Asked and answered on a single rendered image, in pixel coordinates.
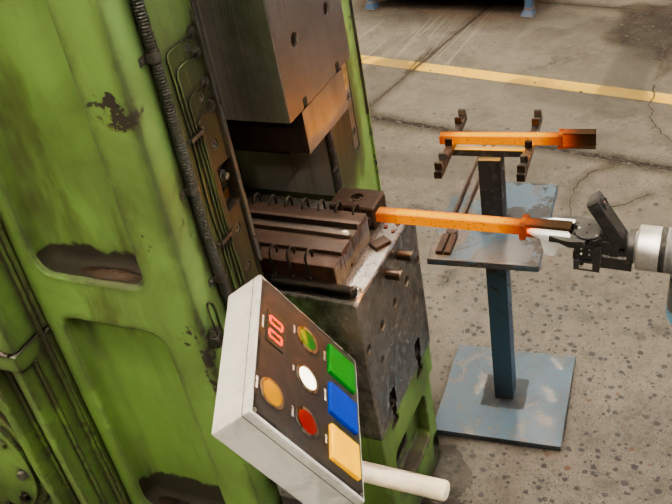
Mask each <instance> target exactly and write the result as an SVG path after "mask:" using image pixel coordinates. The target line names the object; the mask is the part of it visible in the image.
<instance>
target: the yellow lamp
mask: <svg viewBox="0 0 672 504"><path fill-rule="evenodd" d="M263 388H264V392H265V394H266V396H267V398H268V399H269V400H270V402H272V403H273V404H274V405H276V406H280V405H281V404H282V396H281V393H280V391H279V389H278V388H277V386H276V385H275V384H274V383H273V382H271V381H269V380H266V381H265V382H264V384H263Z"/></svg>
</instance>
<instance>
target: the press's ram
mask: <svg viewBox="0 0 672 504"><path fill-rule="evenodd" d="M195 3H196V6H197V10H198V14H199V18H200V22H201V26H202V29H203V33H204V37H205V41H206V45H207V49H208V52H209V56H210V60H211V64H212V68H213V72H214V75H215V79H216V83H217V87H218V91H219V95H220V98H221V102H222V106H223V110H224V114H225V118H226V120H238V121H254V122H270V123H286V124H290V123H292V122H293V121H294V119H295V118H296V117H297V116H298V115H299V114H300V113H301V112H302V110H303V109H304V105H308V104H309V103H310V102H311V100H312V99H313V98H314V97H315V96H316V95H317V94H318V93H319V91H320V90H321V89H322V88H323V87H324V86H325V85H326V84H327V83H328V81H329V80H330V79H331V78H332V77H333V76H334V75H335V74H336V70H339V69H340V68H341V67H342V66H343V65H344V64H345V62H346V61H347V60H348V59H349V58H350V52H349V46H348V40H347V33H346V27H345V21H344V15H343V8H342V2H341V0H195Z"/></svg>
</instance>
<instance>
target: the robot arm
mask: <svg viewBox="0 0 672 504"><path fill-rule="evenodd" d="M586 207H587V208H588V210H589V212H590V213H591V214H592V215H593V217H594V218H595V219H592V218H587V217H583V216H574V215H573V216H559V217H556V218H549V219H553V220H565V221H573V224H572V231H573V232H572V235H571V234H570V233H569V231H561V230H549V229H538V228H530V229H527V233H529V234H530V235H532V236H534V237H536V238H539V239H540V241H541V244H542V247H543V250H544V253H545V254H546V255H548V256H553V255H555V253H556V252H557V250H558V249H569V248H574V249H573V259H574V260H573V269H575V270H583V271H590V272H597V273H599V272H600V268H607V269H614V270H622V271H629V272H631V270H632V264H634V268H635V269H636V270H644V271H651V272H659V273H667V274H670V279H669V288H668V297H667V305H666V306H665V309H666V318H667V320H668V321H669V323H670V324H671V325H672V228H670V227H662V226H653V225H644V224H642V225H641V226H640V228H639V231H638V228H631V229H630V233H629V236H628V231H627V229H626V228H625V226H624V225H623V223H622V222H621V220H620V219H619V217H618V216H617V214H616V213H615V212H614V210H613V209H612V207H611V206H610V204H609V203H608V201H607V199H606V198H605V197H604V195H603V194H602V192H601V191H597V192H595V193H593V194H590V195H589V197H588V201H587V205H586ZM575 229H576V230H575ZM584 263H588V264H592V269H585V268H579V265H584Z"/></svg>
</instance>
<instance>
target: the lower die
mask: <svg viewBox="0 0 672 504"><path fill-rule="evenodd" d="M247 202H248V206H249V209H250V213H259V214H268V215H277V216H286V217H294V218H303V219H312V220H321V221H330V222H339V223H348V224H356V225H357V231H356V232H355V234H354V235H353V237H352V236H351V233H346V232H338V231H329V230H321V229H312V228H304V227H295V226H287V225H278V224H270V223H261V222H253V225H254V229H255V232H256V236H257V240H258V242H259V243H260V245H261V249H260V252H261V255H262V260H261V261H260V264H261V268H262V272H263V273H266V274H272V268H271V264H270V260H269V256H268V250H269V247H270V246H271V244H273V243H275V244H276V245H277V247H278V252H276V250H275V247H274V246H273V248H272V250H271V256H272V260H273V264H274V268H275V271H276V272H277V275H279V276H286V277H289V276H290V272H289V268H288V264H287V260H286V251H287V249H288V247H289V246H294V248H295V251H296V253H295V254H293V251H292V249H290V251H289V260H290V264H291V269H292V273H293V275H294V276H295V278H299V279H305V280H307V278H308V276H307V272H306V267H305V263H304V253H305V251H306V249H308V248H311V249H312V251H313V257H311V254H310V251H309V252H308V253H307V263H308V267H309V272H310V276H311V277H312V280H314V281H321V282H327V283H335V284H343V283H344V281H345V279H346V278H347V276H348V275H349V273H350V272H351V270H352V268H353V267H354V265H355V263H356V262H357V260H358V259H359V257H360V256H361V254H362V252H363V251H364V249H365V248H366V246H367V245H368V243H369V241H370V240H371V239H370V233H369V227H368V221H367V215H366V213H358V212H354V215H352V213H351V212H348V211H339V210H337V213H334V210H330V209H320V211H317V208H311V207H303V209H301V208H300V206H292V205H287V207H284V205H283V204H273V203H271V205H270V206H268V203H264V202H255V204H252V201H247ZM351 263H353V266H352V267H351Z"/></svg>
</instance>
